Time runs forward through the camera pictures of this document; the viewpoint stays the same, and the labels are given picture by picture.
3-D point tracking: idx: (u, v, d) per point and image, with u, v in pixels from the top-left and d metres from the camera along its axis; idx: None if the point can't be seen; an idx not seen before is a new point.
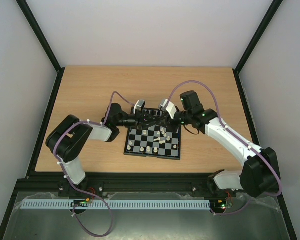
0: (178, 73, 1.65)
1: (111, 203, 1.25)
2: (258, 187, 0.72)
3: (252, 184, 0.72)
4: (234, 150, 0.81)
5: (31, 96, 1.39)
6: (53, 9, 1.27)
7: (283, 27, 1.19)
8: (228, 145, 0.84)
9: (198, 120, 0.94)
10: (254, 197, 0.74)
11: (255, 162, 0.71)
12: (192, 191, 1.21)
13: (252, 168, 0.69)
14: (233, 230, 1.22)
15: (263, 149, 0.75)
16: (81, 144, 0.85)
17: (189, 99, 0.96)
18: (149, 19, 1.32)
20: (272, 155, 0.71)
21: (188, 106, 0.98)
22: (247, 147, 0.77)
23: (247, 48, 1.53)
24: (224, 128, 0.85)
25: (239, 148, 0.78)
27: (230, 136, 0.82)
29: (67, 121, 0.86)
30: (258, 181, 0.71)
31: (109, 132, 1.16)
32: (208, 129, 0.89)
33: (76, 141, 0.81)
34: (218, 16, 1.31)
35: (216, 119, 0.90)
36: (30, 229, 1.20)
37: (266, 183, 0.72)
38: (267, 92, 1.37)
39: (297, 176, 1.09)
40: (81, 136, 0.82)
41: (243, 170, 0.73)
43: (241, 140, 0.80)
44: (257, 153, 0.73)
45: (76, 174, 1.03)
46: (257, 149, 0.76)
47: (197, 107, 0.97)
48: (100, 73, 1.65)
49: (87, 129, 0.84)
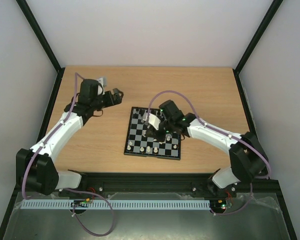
0: (179, 73, 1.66)
1: (112, 203, 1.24)
2: (249, 172, 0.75)
3: (242, 170, 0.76)
4: (217, 143, 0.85)
5: (31, 96, 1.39)
6: (53, 8, 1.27)
7: (282, 28, 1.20)
8: (212, 140, 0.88)
9: (180, 125, 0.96)
10: (247, 181, 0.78)
11: (239, 148, 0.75)
12: (192, 191, 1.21)
13: (237, 154, 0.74)
14: (234, 230, 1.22)
15: (243, 134, 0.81)
16: (51, 175, 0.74)
17: (167, 108, 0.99)
18: (150, 20, 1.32)
20: (252, 138, 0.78)
21: (169, 114, 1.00)
22: (227, 137, 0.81)
23: (247, 49, 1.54)
24: (204, 126, 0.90)
25: (221, 140, 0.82)
27: (211, 131, 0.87)
29: (19, 159, 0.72)
30: (247, 166, 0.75)
31: (80, 116, 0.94)
32: (191, 130, 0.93)
33: (41, 182, 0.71)
34: (218, 16, 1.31)
35: (195, 120, 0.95)
36: (30, 229, 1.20)
37: (254, 166, 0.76)
38: (267, 92, 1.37)
39: (296, 175, 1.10)
40: (41, 177, 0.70)
41: (231, 159, 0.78)
43: (220, 132, 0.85)
44: (238, 140, 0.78)
45: (70, 181, 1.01)
46: (237, 136, 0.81)
47: (176, 113, 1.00)
48: (100, 72, 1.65)
49: (44, 162, 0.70)
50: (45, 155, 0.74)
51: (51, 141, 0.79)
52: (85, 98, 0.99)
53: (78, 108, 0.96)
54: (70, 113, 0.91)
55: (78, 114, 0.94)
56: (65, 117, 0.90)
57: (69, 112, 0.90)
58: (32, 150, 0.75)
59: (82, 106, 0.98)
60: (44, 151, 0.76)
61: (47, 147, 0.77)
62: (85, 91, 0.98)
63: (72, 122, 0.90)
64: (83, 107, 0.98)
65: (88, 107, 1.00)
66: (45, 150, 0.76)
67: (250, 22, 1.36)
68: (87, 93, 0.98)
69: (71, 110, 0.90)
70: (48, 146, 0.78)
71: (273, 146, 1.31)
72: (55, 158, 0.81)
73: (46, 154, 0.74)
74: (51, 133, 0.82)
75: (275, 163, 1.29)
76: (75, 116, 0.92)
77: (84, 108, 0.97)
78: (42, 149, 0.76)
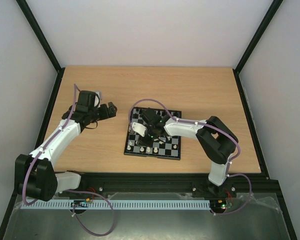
0: (178, 73, 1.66)
1: (113, 203, 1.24)
2: (220, 152, 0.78)
3: (213, 152, 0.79)
4: (189, 134, 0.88)
5: (31, 96, 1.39)
6: (53, 9, 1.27)
7: (282, 28, 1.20)
8: (184, 132, 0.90)
9: (159, 127, 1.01)
10: (222, 162, 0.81)
11: (204, 131, 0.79)
12: (192, 191, 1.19)
13: (202, 137, 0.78)
14: (234, 230, 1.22)
15: (207, 119, 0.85)
16: (50, 181, 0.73)
17: (145, 114, 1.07)
18: (151, 19, 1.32)
20: (214, 120, 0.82)
21: (148, 120, 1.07)
22: (195, 125, 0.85)
23: (247, 49, 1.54)
24: (176, 121, 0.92)
25: (190, 128, 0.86)
27: (182, 124, 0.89)
29: (17, 166, 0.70)
30: (215, 147, 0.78)
31: (78, 123, 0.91)
32: (166, 128, 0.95)
33: (42, 187, 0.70)
34: (218, 16, 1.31)
35: (170, 119, 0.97)
36: (31, 229, 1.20)
37: (225, 147, 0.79)
38: (268, 91, 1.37)
39: (297, 176, 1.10)
40: (42, 181, 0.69)
41: (201, 144, 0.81)
43: (188, 122, 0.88)
44: (204, 125, 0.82)
45: (71, 181, 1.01)
46: (203, 121, 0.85)
47: (154, 117, 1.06)
48: (100, 72, 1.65)
49: (44, 166, 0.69)
50: (45, 160, 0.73)
51: (50, 146, 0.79)
52: (83, 106, 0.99)
53: (75, 115, 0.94)
54: (69, 119, 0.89)
55: (75, 120, 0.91)
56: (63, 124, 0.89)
57: (68, 118, 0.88)
58: (31, 156, 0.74)
59: (80, 114, 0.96)
60: (44, 156, 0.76)
61: (47, 152, 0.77)
62: (84, 99, 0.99)
63: (70, 128, 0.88)
64: (80, 114, 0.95)
65: (86, 115, 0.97)
66: (45, 155, 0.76)
67: (250, 22, 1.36)
68: (85, 102, 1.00)
69: (69, 117, 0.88)
70: (47, 151, 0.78)
71: (273, 146, 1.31)
72: (54, 163, 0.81)
73: (46, 159, 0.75)
74: (50, 138, 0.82)
75: (275, 163, 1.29)
76: (73, 123, 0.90)
77: (81, 115, 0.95)
78: (41, 154, 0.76)
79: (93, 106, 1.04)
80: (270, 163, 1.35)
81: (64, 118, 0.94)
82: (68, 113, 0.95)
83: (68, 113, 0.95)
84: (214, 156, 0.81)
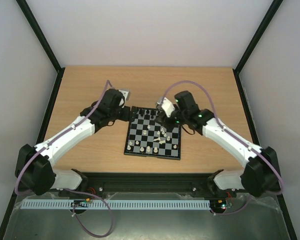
0: (178, 73, 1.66)
1: (111, 203, 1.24)
2: (262, 187, 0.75)
3: (256, 184, 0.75)
4: (234, 151, 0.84)
5: (31, 96, 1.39)
6: (53, 9, 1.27)
7: (282, 28, 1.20)
8: (227, 146, 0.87)
9: (195, 121, 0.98)
10: (256, 195, 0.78)
11: (257, 163, 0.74)
12: (192, 191, 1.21)
13: (253, 169, 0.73)
14: (234, 230, 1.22)
15: (263, 148, 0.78)
16: (46, 178, 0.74)
17: (184, 100, 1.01)
18: (150, 19, 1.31)
20: (272, 154, 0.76)
21: (184, 106, 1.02)
22: (247, 149, 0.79)
23: (247, 49, 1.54)
24: (222, 128, 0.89)
25: (240, 149, 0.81)
27: (229, 138, 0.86)
29: (20, 154, 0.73)
30: (261, 181, 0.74)
31: (93, 124, 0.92)
32: (205, 130, 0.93)
33: (35, 183, 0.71)
34: (218, 15, 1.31)
35: (212, 121, 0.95)
36: (31, 229, 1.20)
37: (268, 183, 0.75)
38: (268, 91, 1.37)
39: (296, 176, 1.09)
40: (36, 177, 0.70)
41: (246, 171, 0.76)
43: (240, 140, 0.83)
44: (257, 154, 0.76)
45: (70, 181, 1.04)
46: (257, 149, 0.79)
47: (193, 107, 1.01)
48: (100, 72, 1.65)
49: (43, 164, 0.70)
50: (45, 158, 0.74)
51: (56, 144, 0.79)
52: (106, 106, 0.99)
53: (95, 114, 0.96)
54: (85, 118, 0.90)
55: (91, 121, 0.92)
56: (78, 122, 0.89)
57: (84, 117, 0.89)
58: (35, 149, 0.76)
59: (99, 113, 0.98)
60: (46, 153, 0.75)
61: (50, 150, 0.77)
62: (108, 99, 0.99)
63: (83, 129, 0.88)
64: (99, 114, 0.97)
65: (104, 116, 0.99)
66: (47, 152, 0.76)
67: (250, 22, 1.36)
68: (108, 102, 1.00)
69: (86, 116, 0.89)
70: (51, 148, 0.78)
71: (274, 146, 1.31)
72: (55, 161, 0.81)
73: (46, 157, 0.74)
74: (59, 135, 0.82)
75: None
76: (88, 123, 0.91)
77: (100, 116, 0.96)
78: (44, 150, 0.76)
79: (116, 106, 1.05)
80: None
81: (82, 114, 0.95)
82: (87, 110, 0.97)
83: (88, 110, 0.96)
84: (252, 187, 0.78)
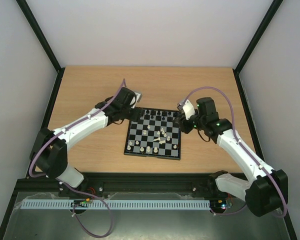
0: (178, 73, 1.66)
1: (111, 203, 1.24)
2: (263, 207, 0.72)
3: (258, 204, 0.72)
4: (244, 167, 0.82)
5: (31, 96, 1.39)
6: (53, 8, 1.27)
7: (282, 28, 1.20)
8: (238, 160, 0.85)
9: (212, 128, 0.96)
10: (254, 214, 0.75)
11: (265, 183, 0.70)
12: (192, 191, 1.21)
13: (259, 188, 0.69)
14: (234, 230, 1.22)
15: (274, 170, 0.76)
16: (60, 163, 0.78)
17: (205, 106, 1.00)
18: (150, 19, 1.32)
20: (283, 178, 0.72)
21: (203, 112, 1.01)
22: (257, 167, 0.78)
23: (247, 49, 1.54)
24: (237, 142, 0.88)
25: (250, 166, 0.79)
27: (241, 152, 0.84)
29: (39, 137, 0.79)
30: (263, 202, 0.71)
31: (106, 117, 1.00)
32: (220, 139, 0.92)
33: (49, 166, 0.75)
34: (218, 15, 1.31)
35: (230, 132, 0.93)
36: (31, 229, 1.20)
37: (271, 205, 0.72)
38: (268, 91, 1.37)
39: (295, 176, 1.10)
40: (52, 160, 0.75)
41: (251, 188, 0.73)
43: (253, 157, 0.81)
44: (267, 174, 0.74)
45: (72, 178, 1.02)
46: (267, 170, 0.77)
47: (213, 114, 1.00)
48: (100, 72, 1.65)
49: (60, 146, 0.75)
50: (63, 140, 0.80)
51: (72, 130, 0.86)
52: (118, 102, 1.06)
53: (108, 108, 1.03)
54: (99, 111, 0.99)
55: (105, 114, 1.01)
56: (93, 113, 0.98)
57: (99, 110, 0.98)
58: (53, 133, 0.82)
59: (113, 108, 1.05)
60: (63, 137, 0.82)
61: (67, 134, 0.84)
62: (122, 96, 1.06)
63: (98, 119, 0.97)
64: (112, 109, 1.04)
65: (117, 111, 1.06)
66: (64, 136, 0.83)
67: (250, 22, 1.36)
68: (122, 99, 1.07)
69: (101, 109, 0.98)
70: (68, 134, 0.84)
71: (273, 146, 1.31)
72: (70, 146, 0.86)
73: (63, 139, 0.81)
74: (76, 122, 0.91)
75: (275, 163, 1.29)
76: (102, 115, 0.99)
77: (113, 110, 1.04)
78: (62, 134, 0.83)
79: (128, 104, 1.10)
80: (270, 164, 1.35)
81: (97, 106, 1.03)
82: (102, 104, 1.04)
83: (103, 104, 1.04)
84: (252, 205, 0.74)
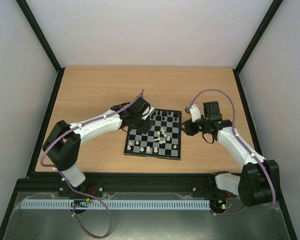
0: (178, 73, 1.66)
1: (110, 203, 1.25)
2: (253, 195, 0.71)
3: (248, 191, 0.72)
4: (238, 156, 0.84)
5: (31, 96, 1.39)
6: (53, 9, 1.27)
7: (282, 28, 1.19)
8: (233, 150, 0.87)
9: (213, 126, 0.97)
10: (246, 204, 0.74)
11: (254, 169, 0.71)
12: (192, 191, 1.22)
13: (248, 172, 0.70)
14: (234, 230, 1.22)
15: (266, 159, 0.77)
16: (71, 156, 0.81)
17: (209, 106, 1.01)
18: (150, 19, 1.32)
20: (274, 167, 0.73)
21: (207, 113, 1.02)
22: (249, 155, 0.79)
23: (247, 49, 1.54)
24: (234, 135, 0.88)
25: (242, 154, 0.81)
27: (237, 144, 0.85)
29: (55, 129, 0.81)
30: (253, 188, 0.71)
31: (121, 120, 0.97)
32: (219, 134, 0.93)
33: (62, 157, 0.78)
34: (218, 16, 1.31)
35: (230, 128, 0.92)
36: (31, 229, 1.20)
37: (262, 195, 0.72)
38: (268, 91, 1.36)
39: (296, 176, 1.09)
40: (65, 152, 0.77)
41: (242, 175, 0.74)
43: (246, 147, 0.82)
44: (258, 162, 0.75)
45: (74, 177, 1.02)
46: (259, 158, 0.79)
47: (216, 114, 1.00)
48: (100, 72, 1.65)
49: (74, 140, 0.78)
50: (77, 135, 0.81)
51: (87, 127, 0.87)
52: (134, 109, 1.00)
53: (122, 112, 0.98)
54: (115, 113, 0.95)
55: (120, 116, 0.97)
56: (109, 114, 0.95)
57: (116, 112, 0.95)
58: (69, 126, 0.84)
59: (127, 112, 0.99)
60: (78, 132, 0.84)
61: (82, 130, 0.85)
62: (138, 103, 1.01)
63: (113, 120, 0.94)
64: (127, 113, 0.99)
65: (130, 116, 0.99)
66: (80, 131, 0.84)
67: (250, 22, 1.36)
68: (138, 106, 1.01)
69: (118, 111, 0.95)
70: (83, 130, 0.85)
71: (274, 146, 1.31)
72: (83, 142, 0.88)
73: (78, 135, 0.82)
74: (92, 120, 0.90)
75: None
76: (117, 117, 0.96)
77: (127, 114, 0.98)
78: (77, 129, 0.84)
79: (141, 114, 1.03)
80: None
81: (113, 108, 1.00)
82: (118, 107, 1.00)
83: (118, 107, 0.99)
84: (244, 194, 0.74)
